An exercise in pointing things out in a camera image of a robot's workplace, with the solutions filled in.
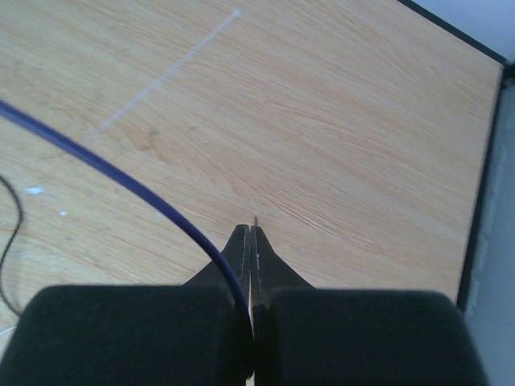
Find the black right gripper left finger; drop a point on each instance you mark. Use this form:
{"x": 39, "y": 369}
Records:
{"x": 189, "y": 334}

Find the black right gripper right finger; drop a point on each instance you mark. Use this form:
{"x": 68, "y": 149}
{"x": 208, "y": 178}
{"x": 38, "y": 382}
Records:
{"x": 309, "y": 336}

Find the white zip tie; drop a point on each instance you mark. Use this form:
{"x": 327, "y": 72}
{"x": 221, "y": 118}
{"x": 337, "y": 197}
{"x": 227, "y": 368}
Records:
{"x": 237, "y": 12}

